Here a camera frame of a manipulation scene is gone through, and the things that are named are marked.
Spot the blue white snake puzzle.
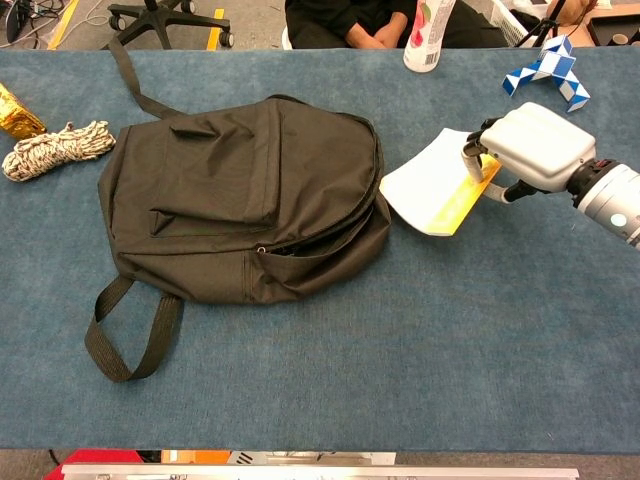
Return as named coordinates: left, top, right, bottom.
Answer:
left=502, top=35, right=591, bottom=114

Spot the orange white printed panel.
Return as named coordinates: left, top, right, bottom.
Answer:
left=160, top=449, right=397, bottom=466

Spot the beige speckled rope bundle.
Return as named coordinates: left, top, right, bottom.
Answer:
left=1, top=120, right=117, bottom=182

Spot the red panel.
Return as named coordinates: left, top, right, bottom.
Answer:
left=52, top=448, right=146, bottom=480

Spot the black office chair base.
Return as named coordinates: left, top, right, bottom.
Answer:
left=108, top=0, right=235, bottom=50

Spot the white plastic basket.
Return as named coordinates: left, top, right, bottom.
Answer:
left=487, top=0, right=531, bottom=49

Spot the white and yellow Lexicon book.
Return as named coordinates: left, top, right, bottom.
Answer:
left=378, top=127, right=503, bottom=237

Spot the aluminium profile rail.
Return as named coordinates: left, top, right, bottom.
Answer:
left=59, top=463, right=580, bottom=480

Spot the black fabric backpack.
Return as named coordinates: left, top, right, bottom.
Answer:
left=83, top=37, right=394, bottom=384

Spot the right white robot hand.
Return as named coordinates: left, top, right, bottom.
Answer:
left=460, top=102, right=598, bottom=205

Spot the seated person in black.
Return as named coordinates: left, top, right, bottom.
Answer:
left=284, top=0, right=509, bottom=50

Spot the black tripod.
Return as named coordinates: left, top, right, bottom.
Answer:
left=517, top=0, right=569, bottom=49

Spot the blue felt table mat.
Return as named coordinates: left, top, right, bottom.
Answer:
left=0, top=47, right=640, bottom=455

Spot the gold foil packet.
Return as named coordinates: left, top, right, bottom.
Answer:
left=0, top=82, right=47, bottom=140

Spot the white bottle with fruit label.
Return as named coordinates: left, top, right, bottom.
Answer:
left=402, top=0, right=457, bottom=74

